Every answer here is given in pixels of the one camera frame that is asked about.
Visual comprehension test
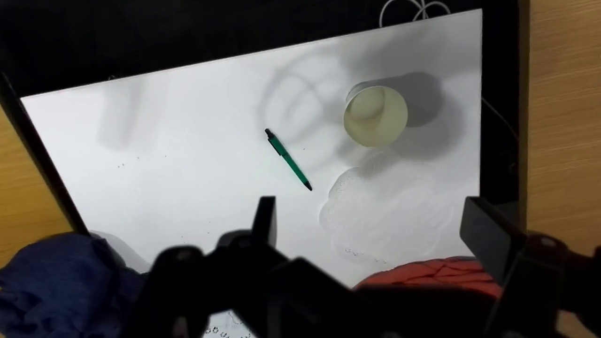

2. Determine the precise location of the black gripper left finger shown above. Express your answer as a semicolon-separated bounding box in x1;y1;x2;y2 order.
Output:
119;196;377;338

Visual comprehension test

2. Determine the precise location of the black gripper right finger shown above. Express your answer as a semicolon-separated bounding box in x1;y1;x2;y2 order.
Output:
458;196;601;338

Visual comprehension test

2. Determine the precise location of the white paper cup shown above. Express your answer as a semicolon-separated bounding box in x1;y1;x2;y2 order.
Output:
341;84;411;151

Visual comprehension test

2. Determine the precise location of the green pen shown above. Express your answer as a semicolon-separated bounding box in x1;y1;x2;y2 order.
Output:
262;127;315;194

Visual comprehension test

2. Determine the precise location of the red cloth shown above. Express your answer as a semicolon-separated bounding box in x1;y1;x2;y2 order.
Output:
352;254;508;303

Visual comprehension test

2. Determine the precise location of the white paper doily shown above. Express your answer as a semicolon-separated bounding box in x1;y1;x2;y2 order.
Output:
204;309;255;338

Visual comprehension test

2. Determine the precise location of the dark blue cloth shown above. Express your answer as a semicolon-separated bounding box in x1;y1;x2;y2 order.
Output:
0;232;151;338

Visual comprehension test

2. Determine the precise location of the plain wooden table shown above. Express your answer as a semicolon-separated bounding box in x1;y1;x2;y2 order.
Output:
0;106;74;269

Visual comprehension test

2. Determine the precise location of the white cable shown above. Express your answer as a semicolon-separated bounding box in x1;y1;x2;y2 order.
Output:
377;0;454;29

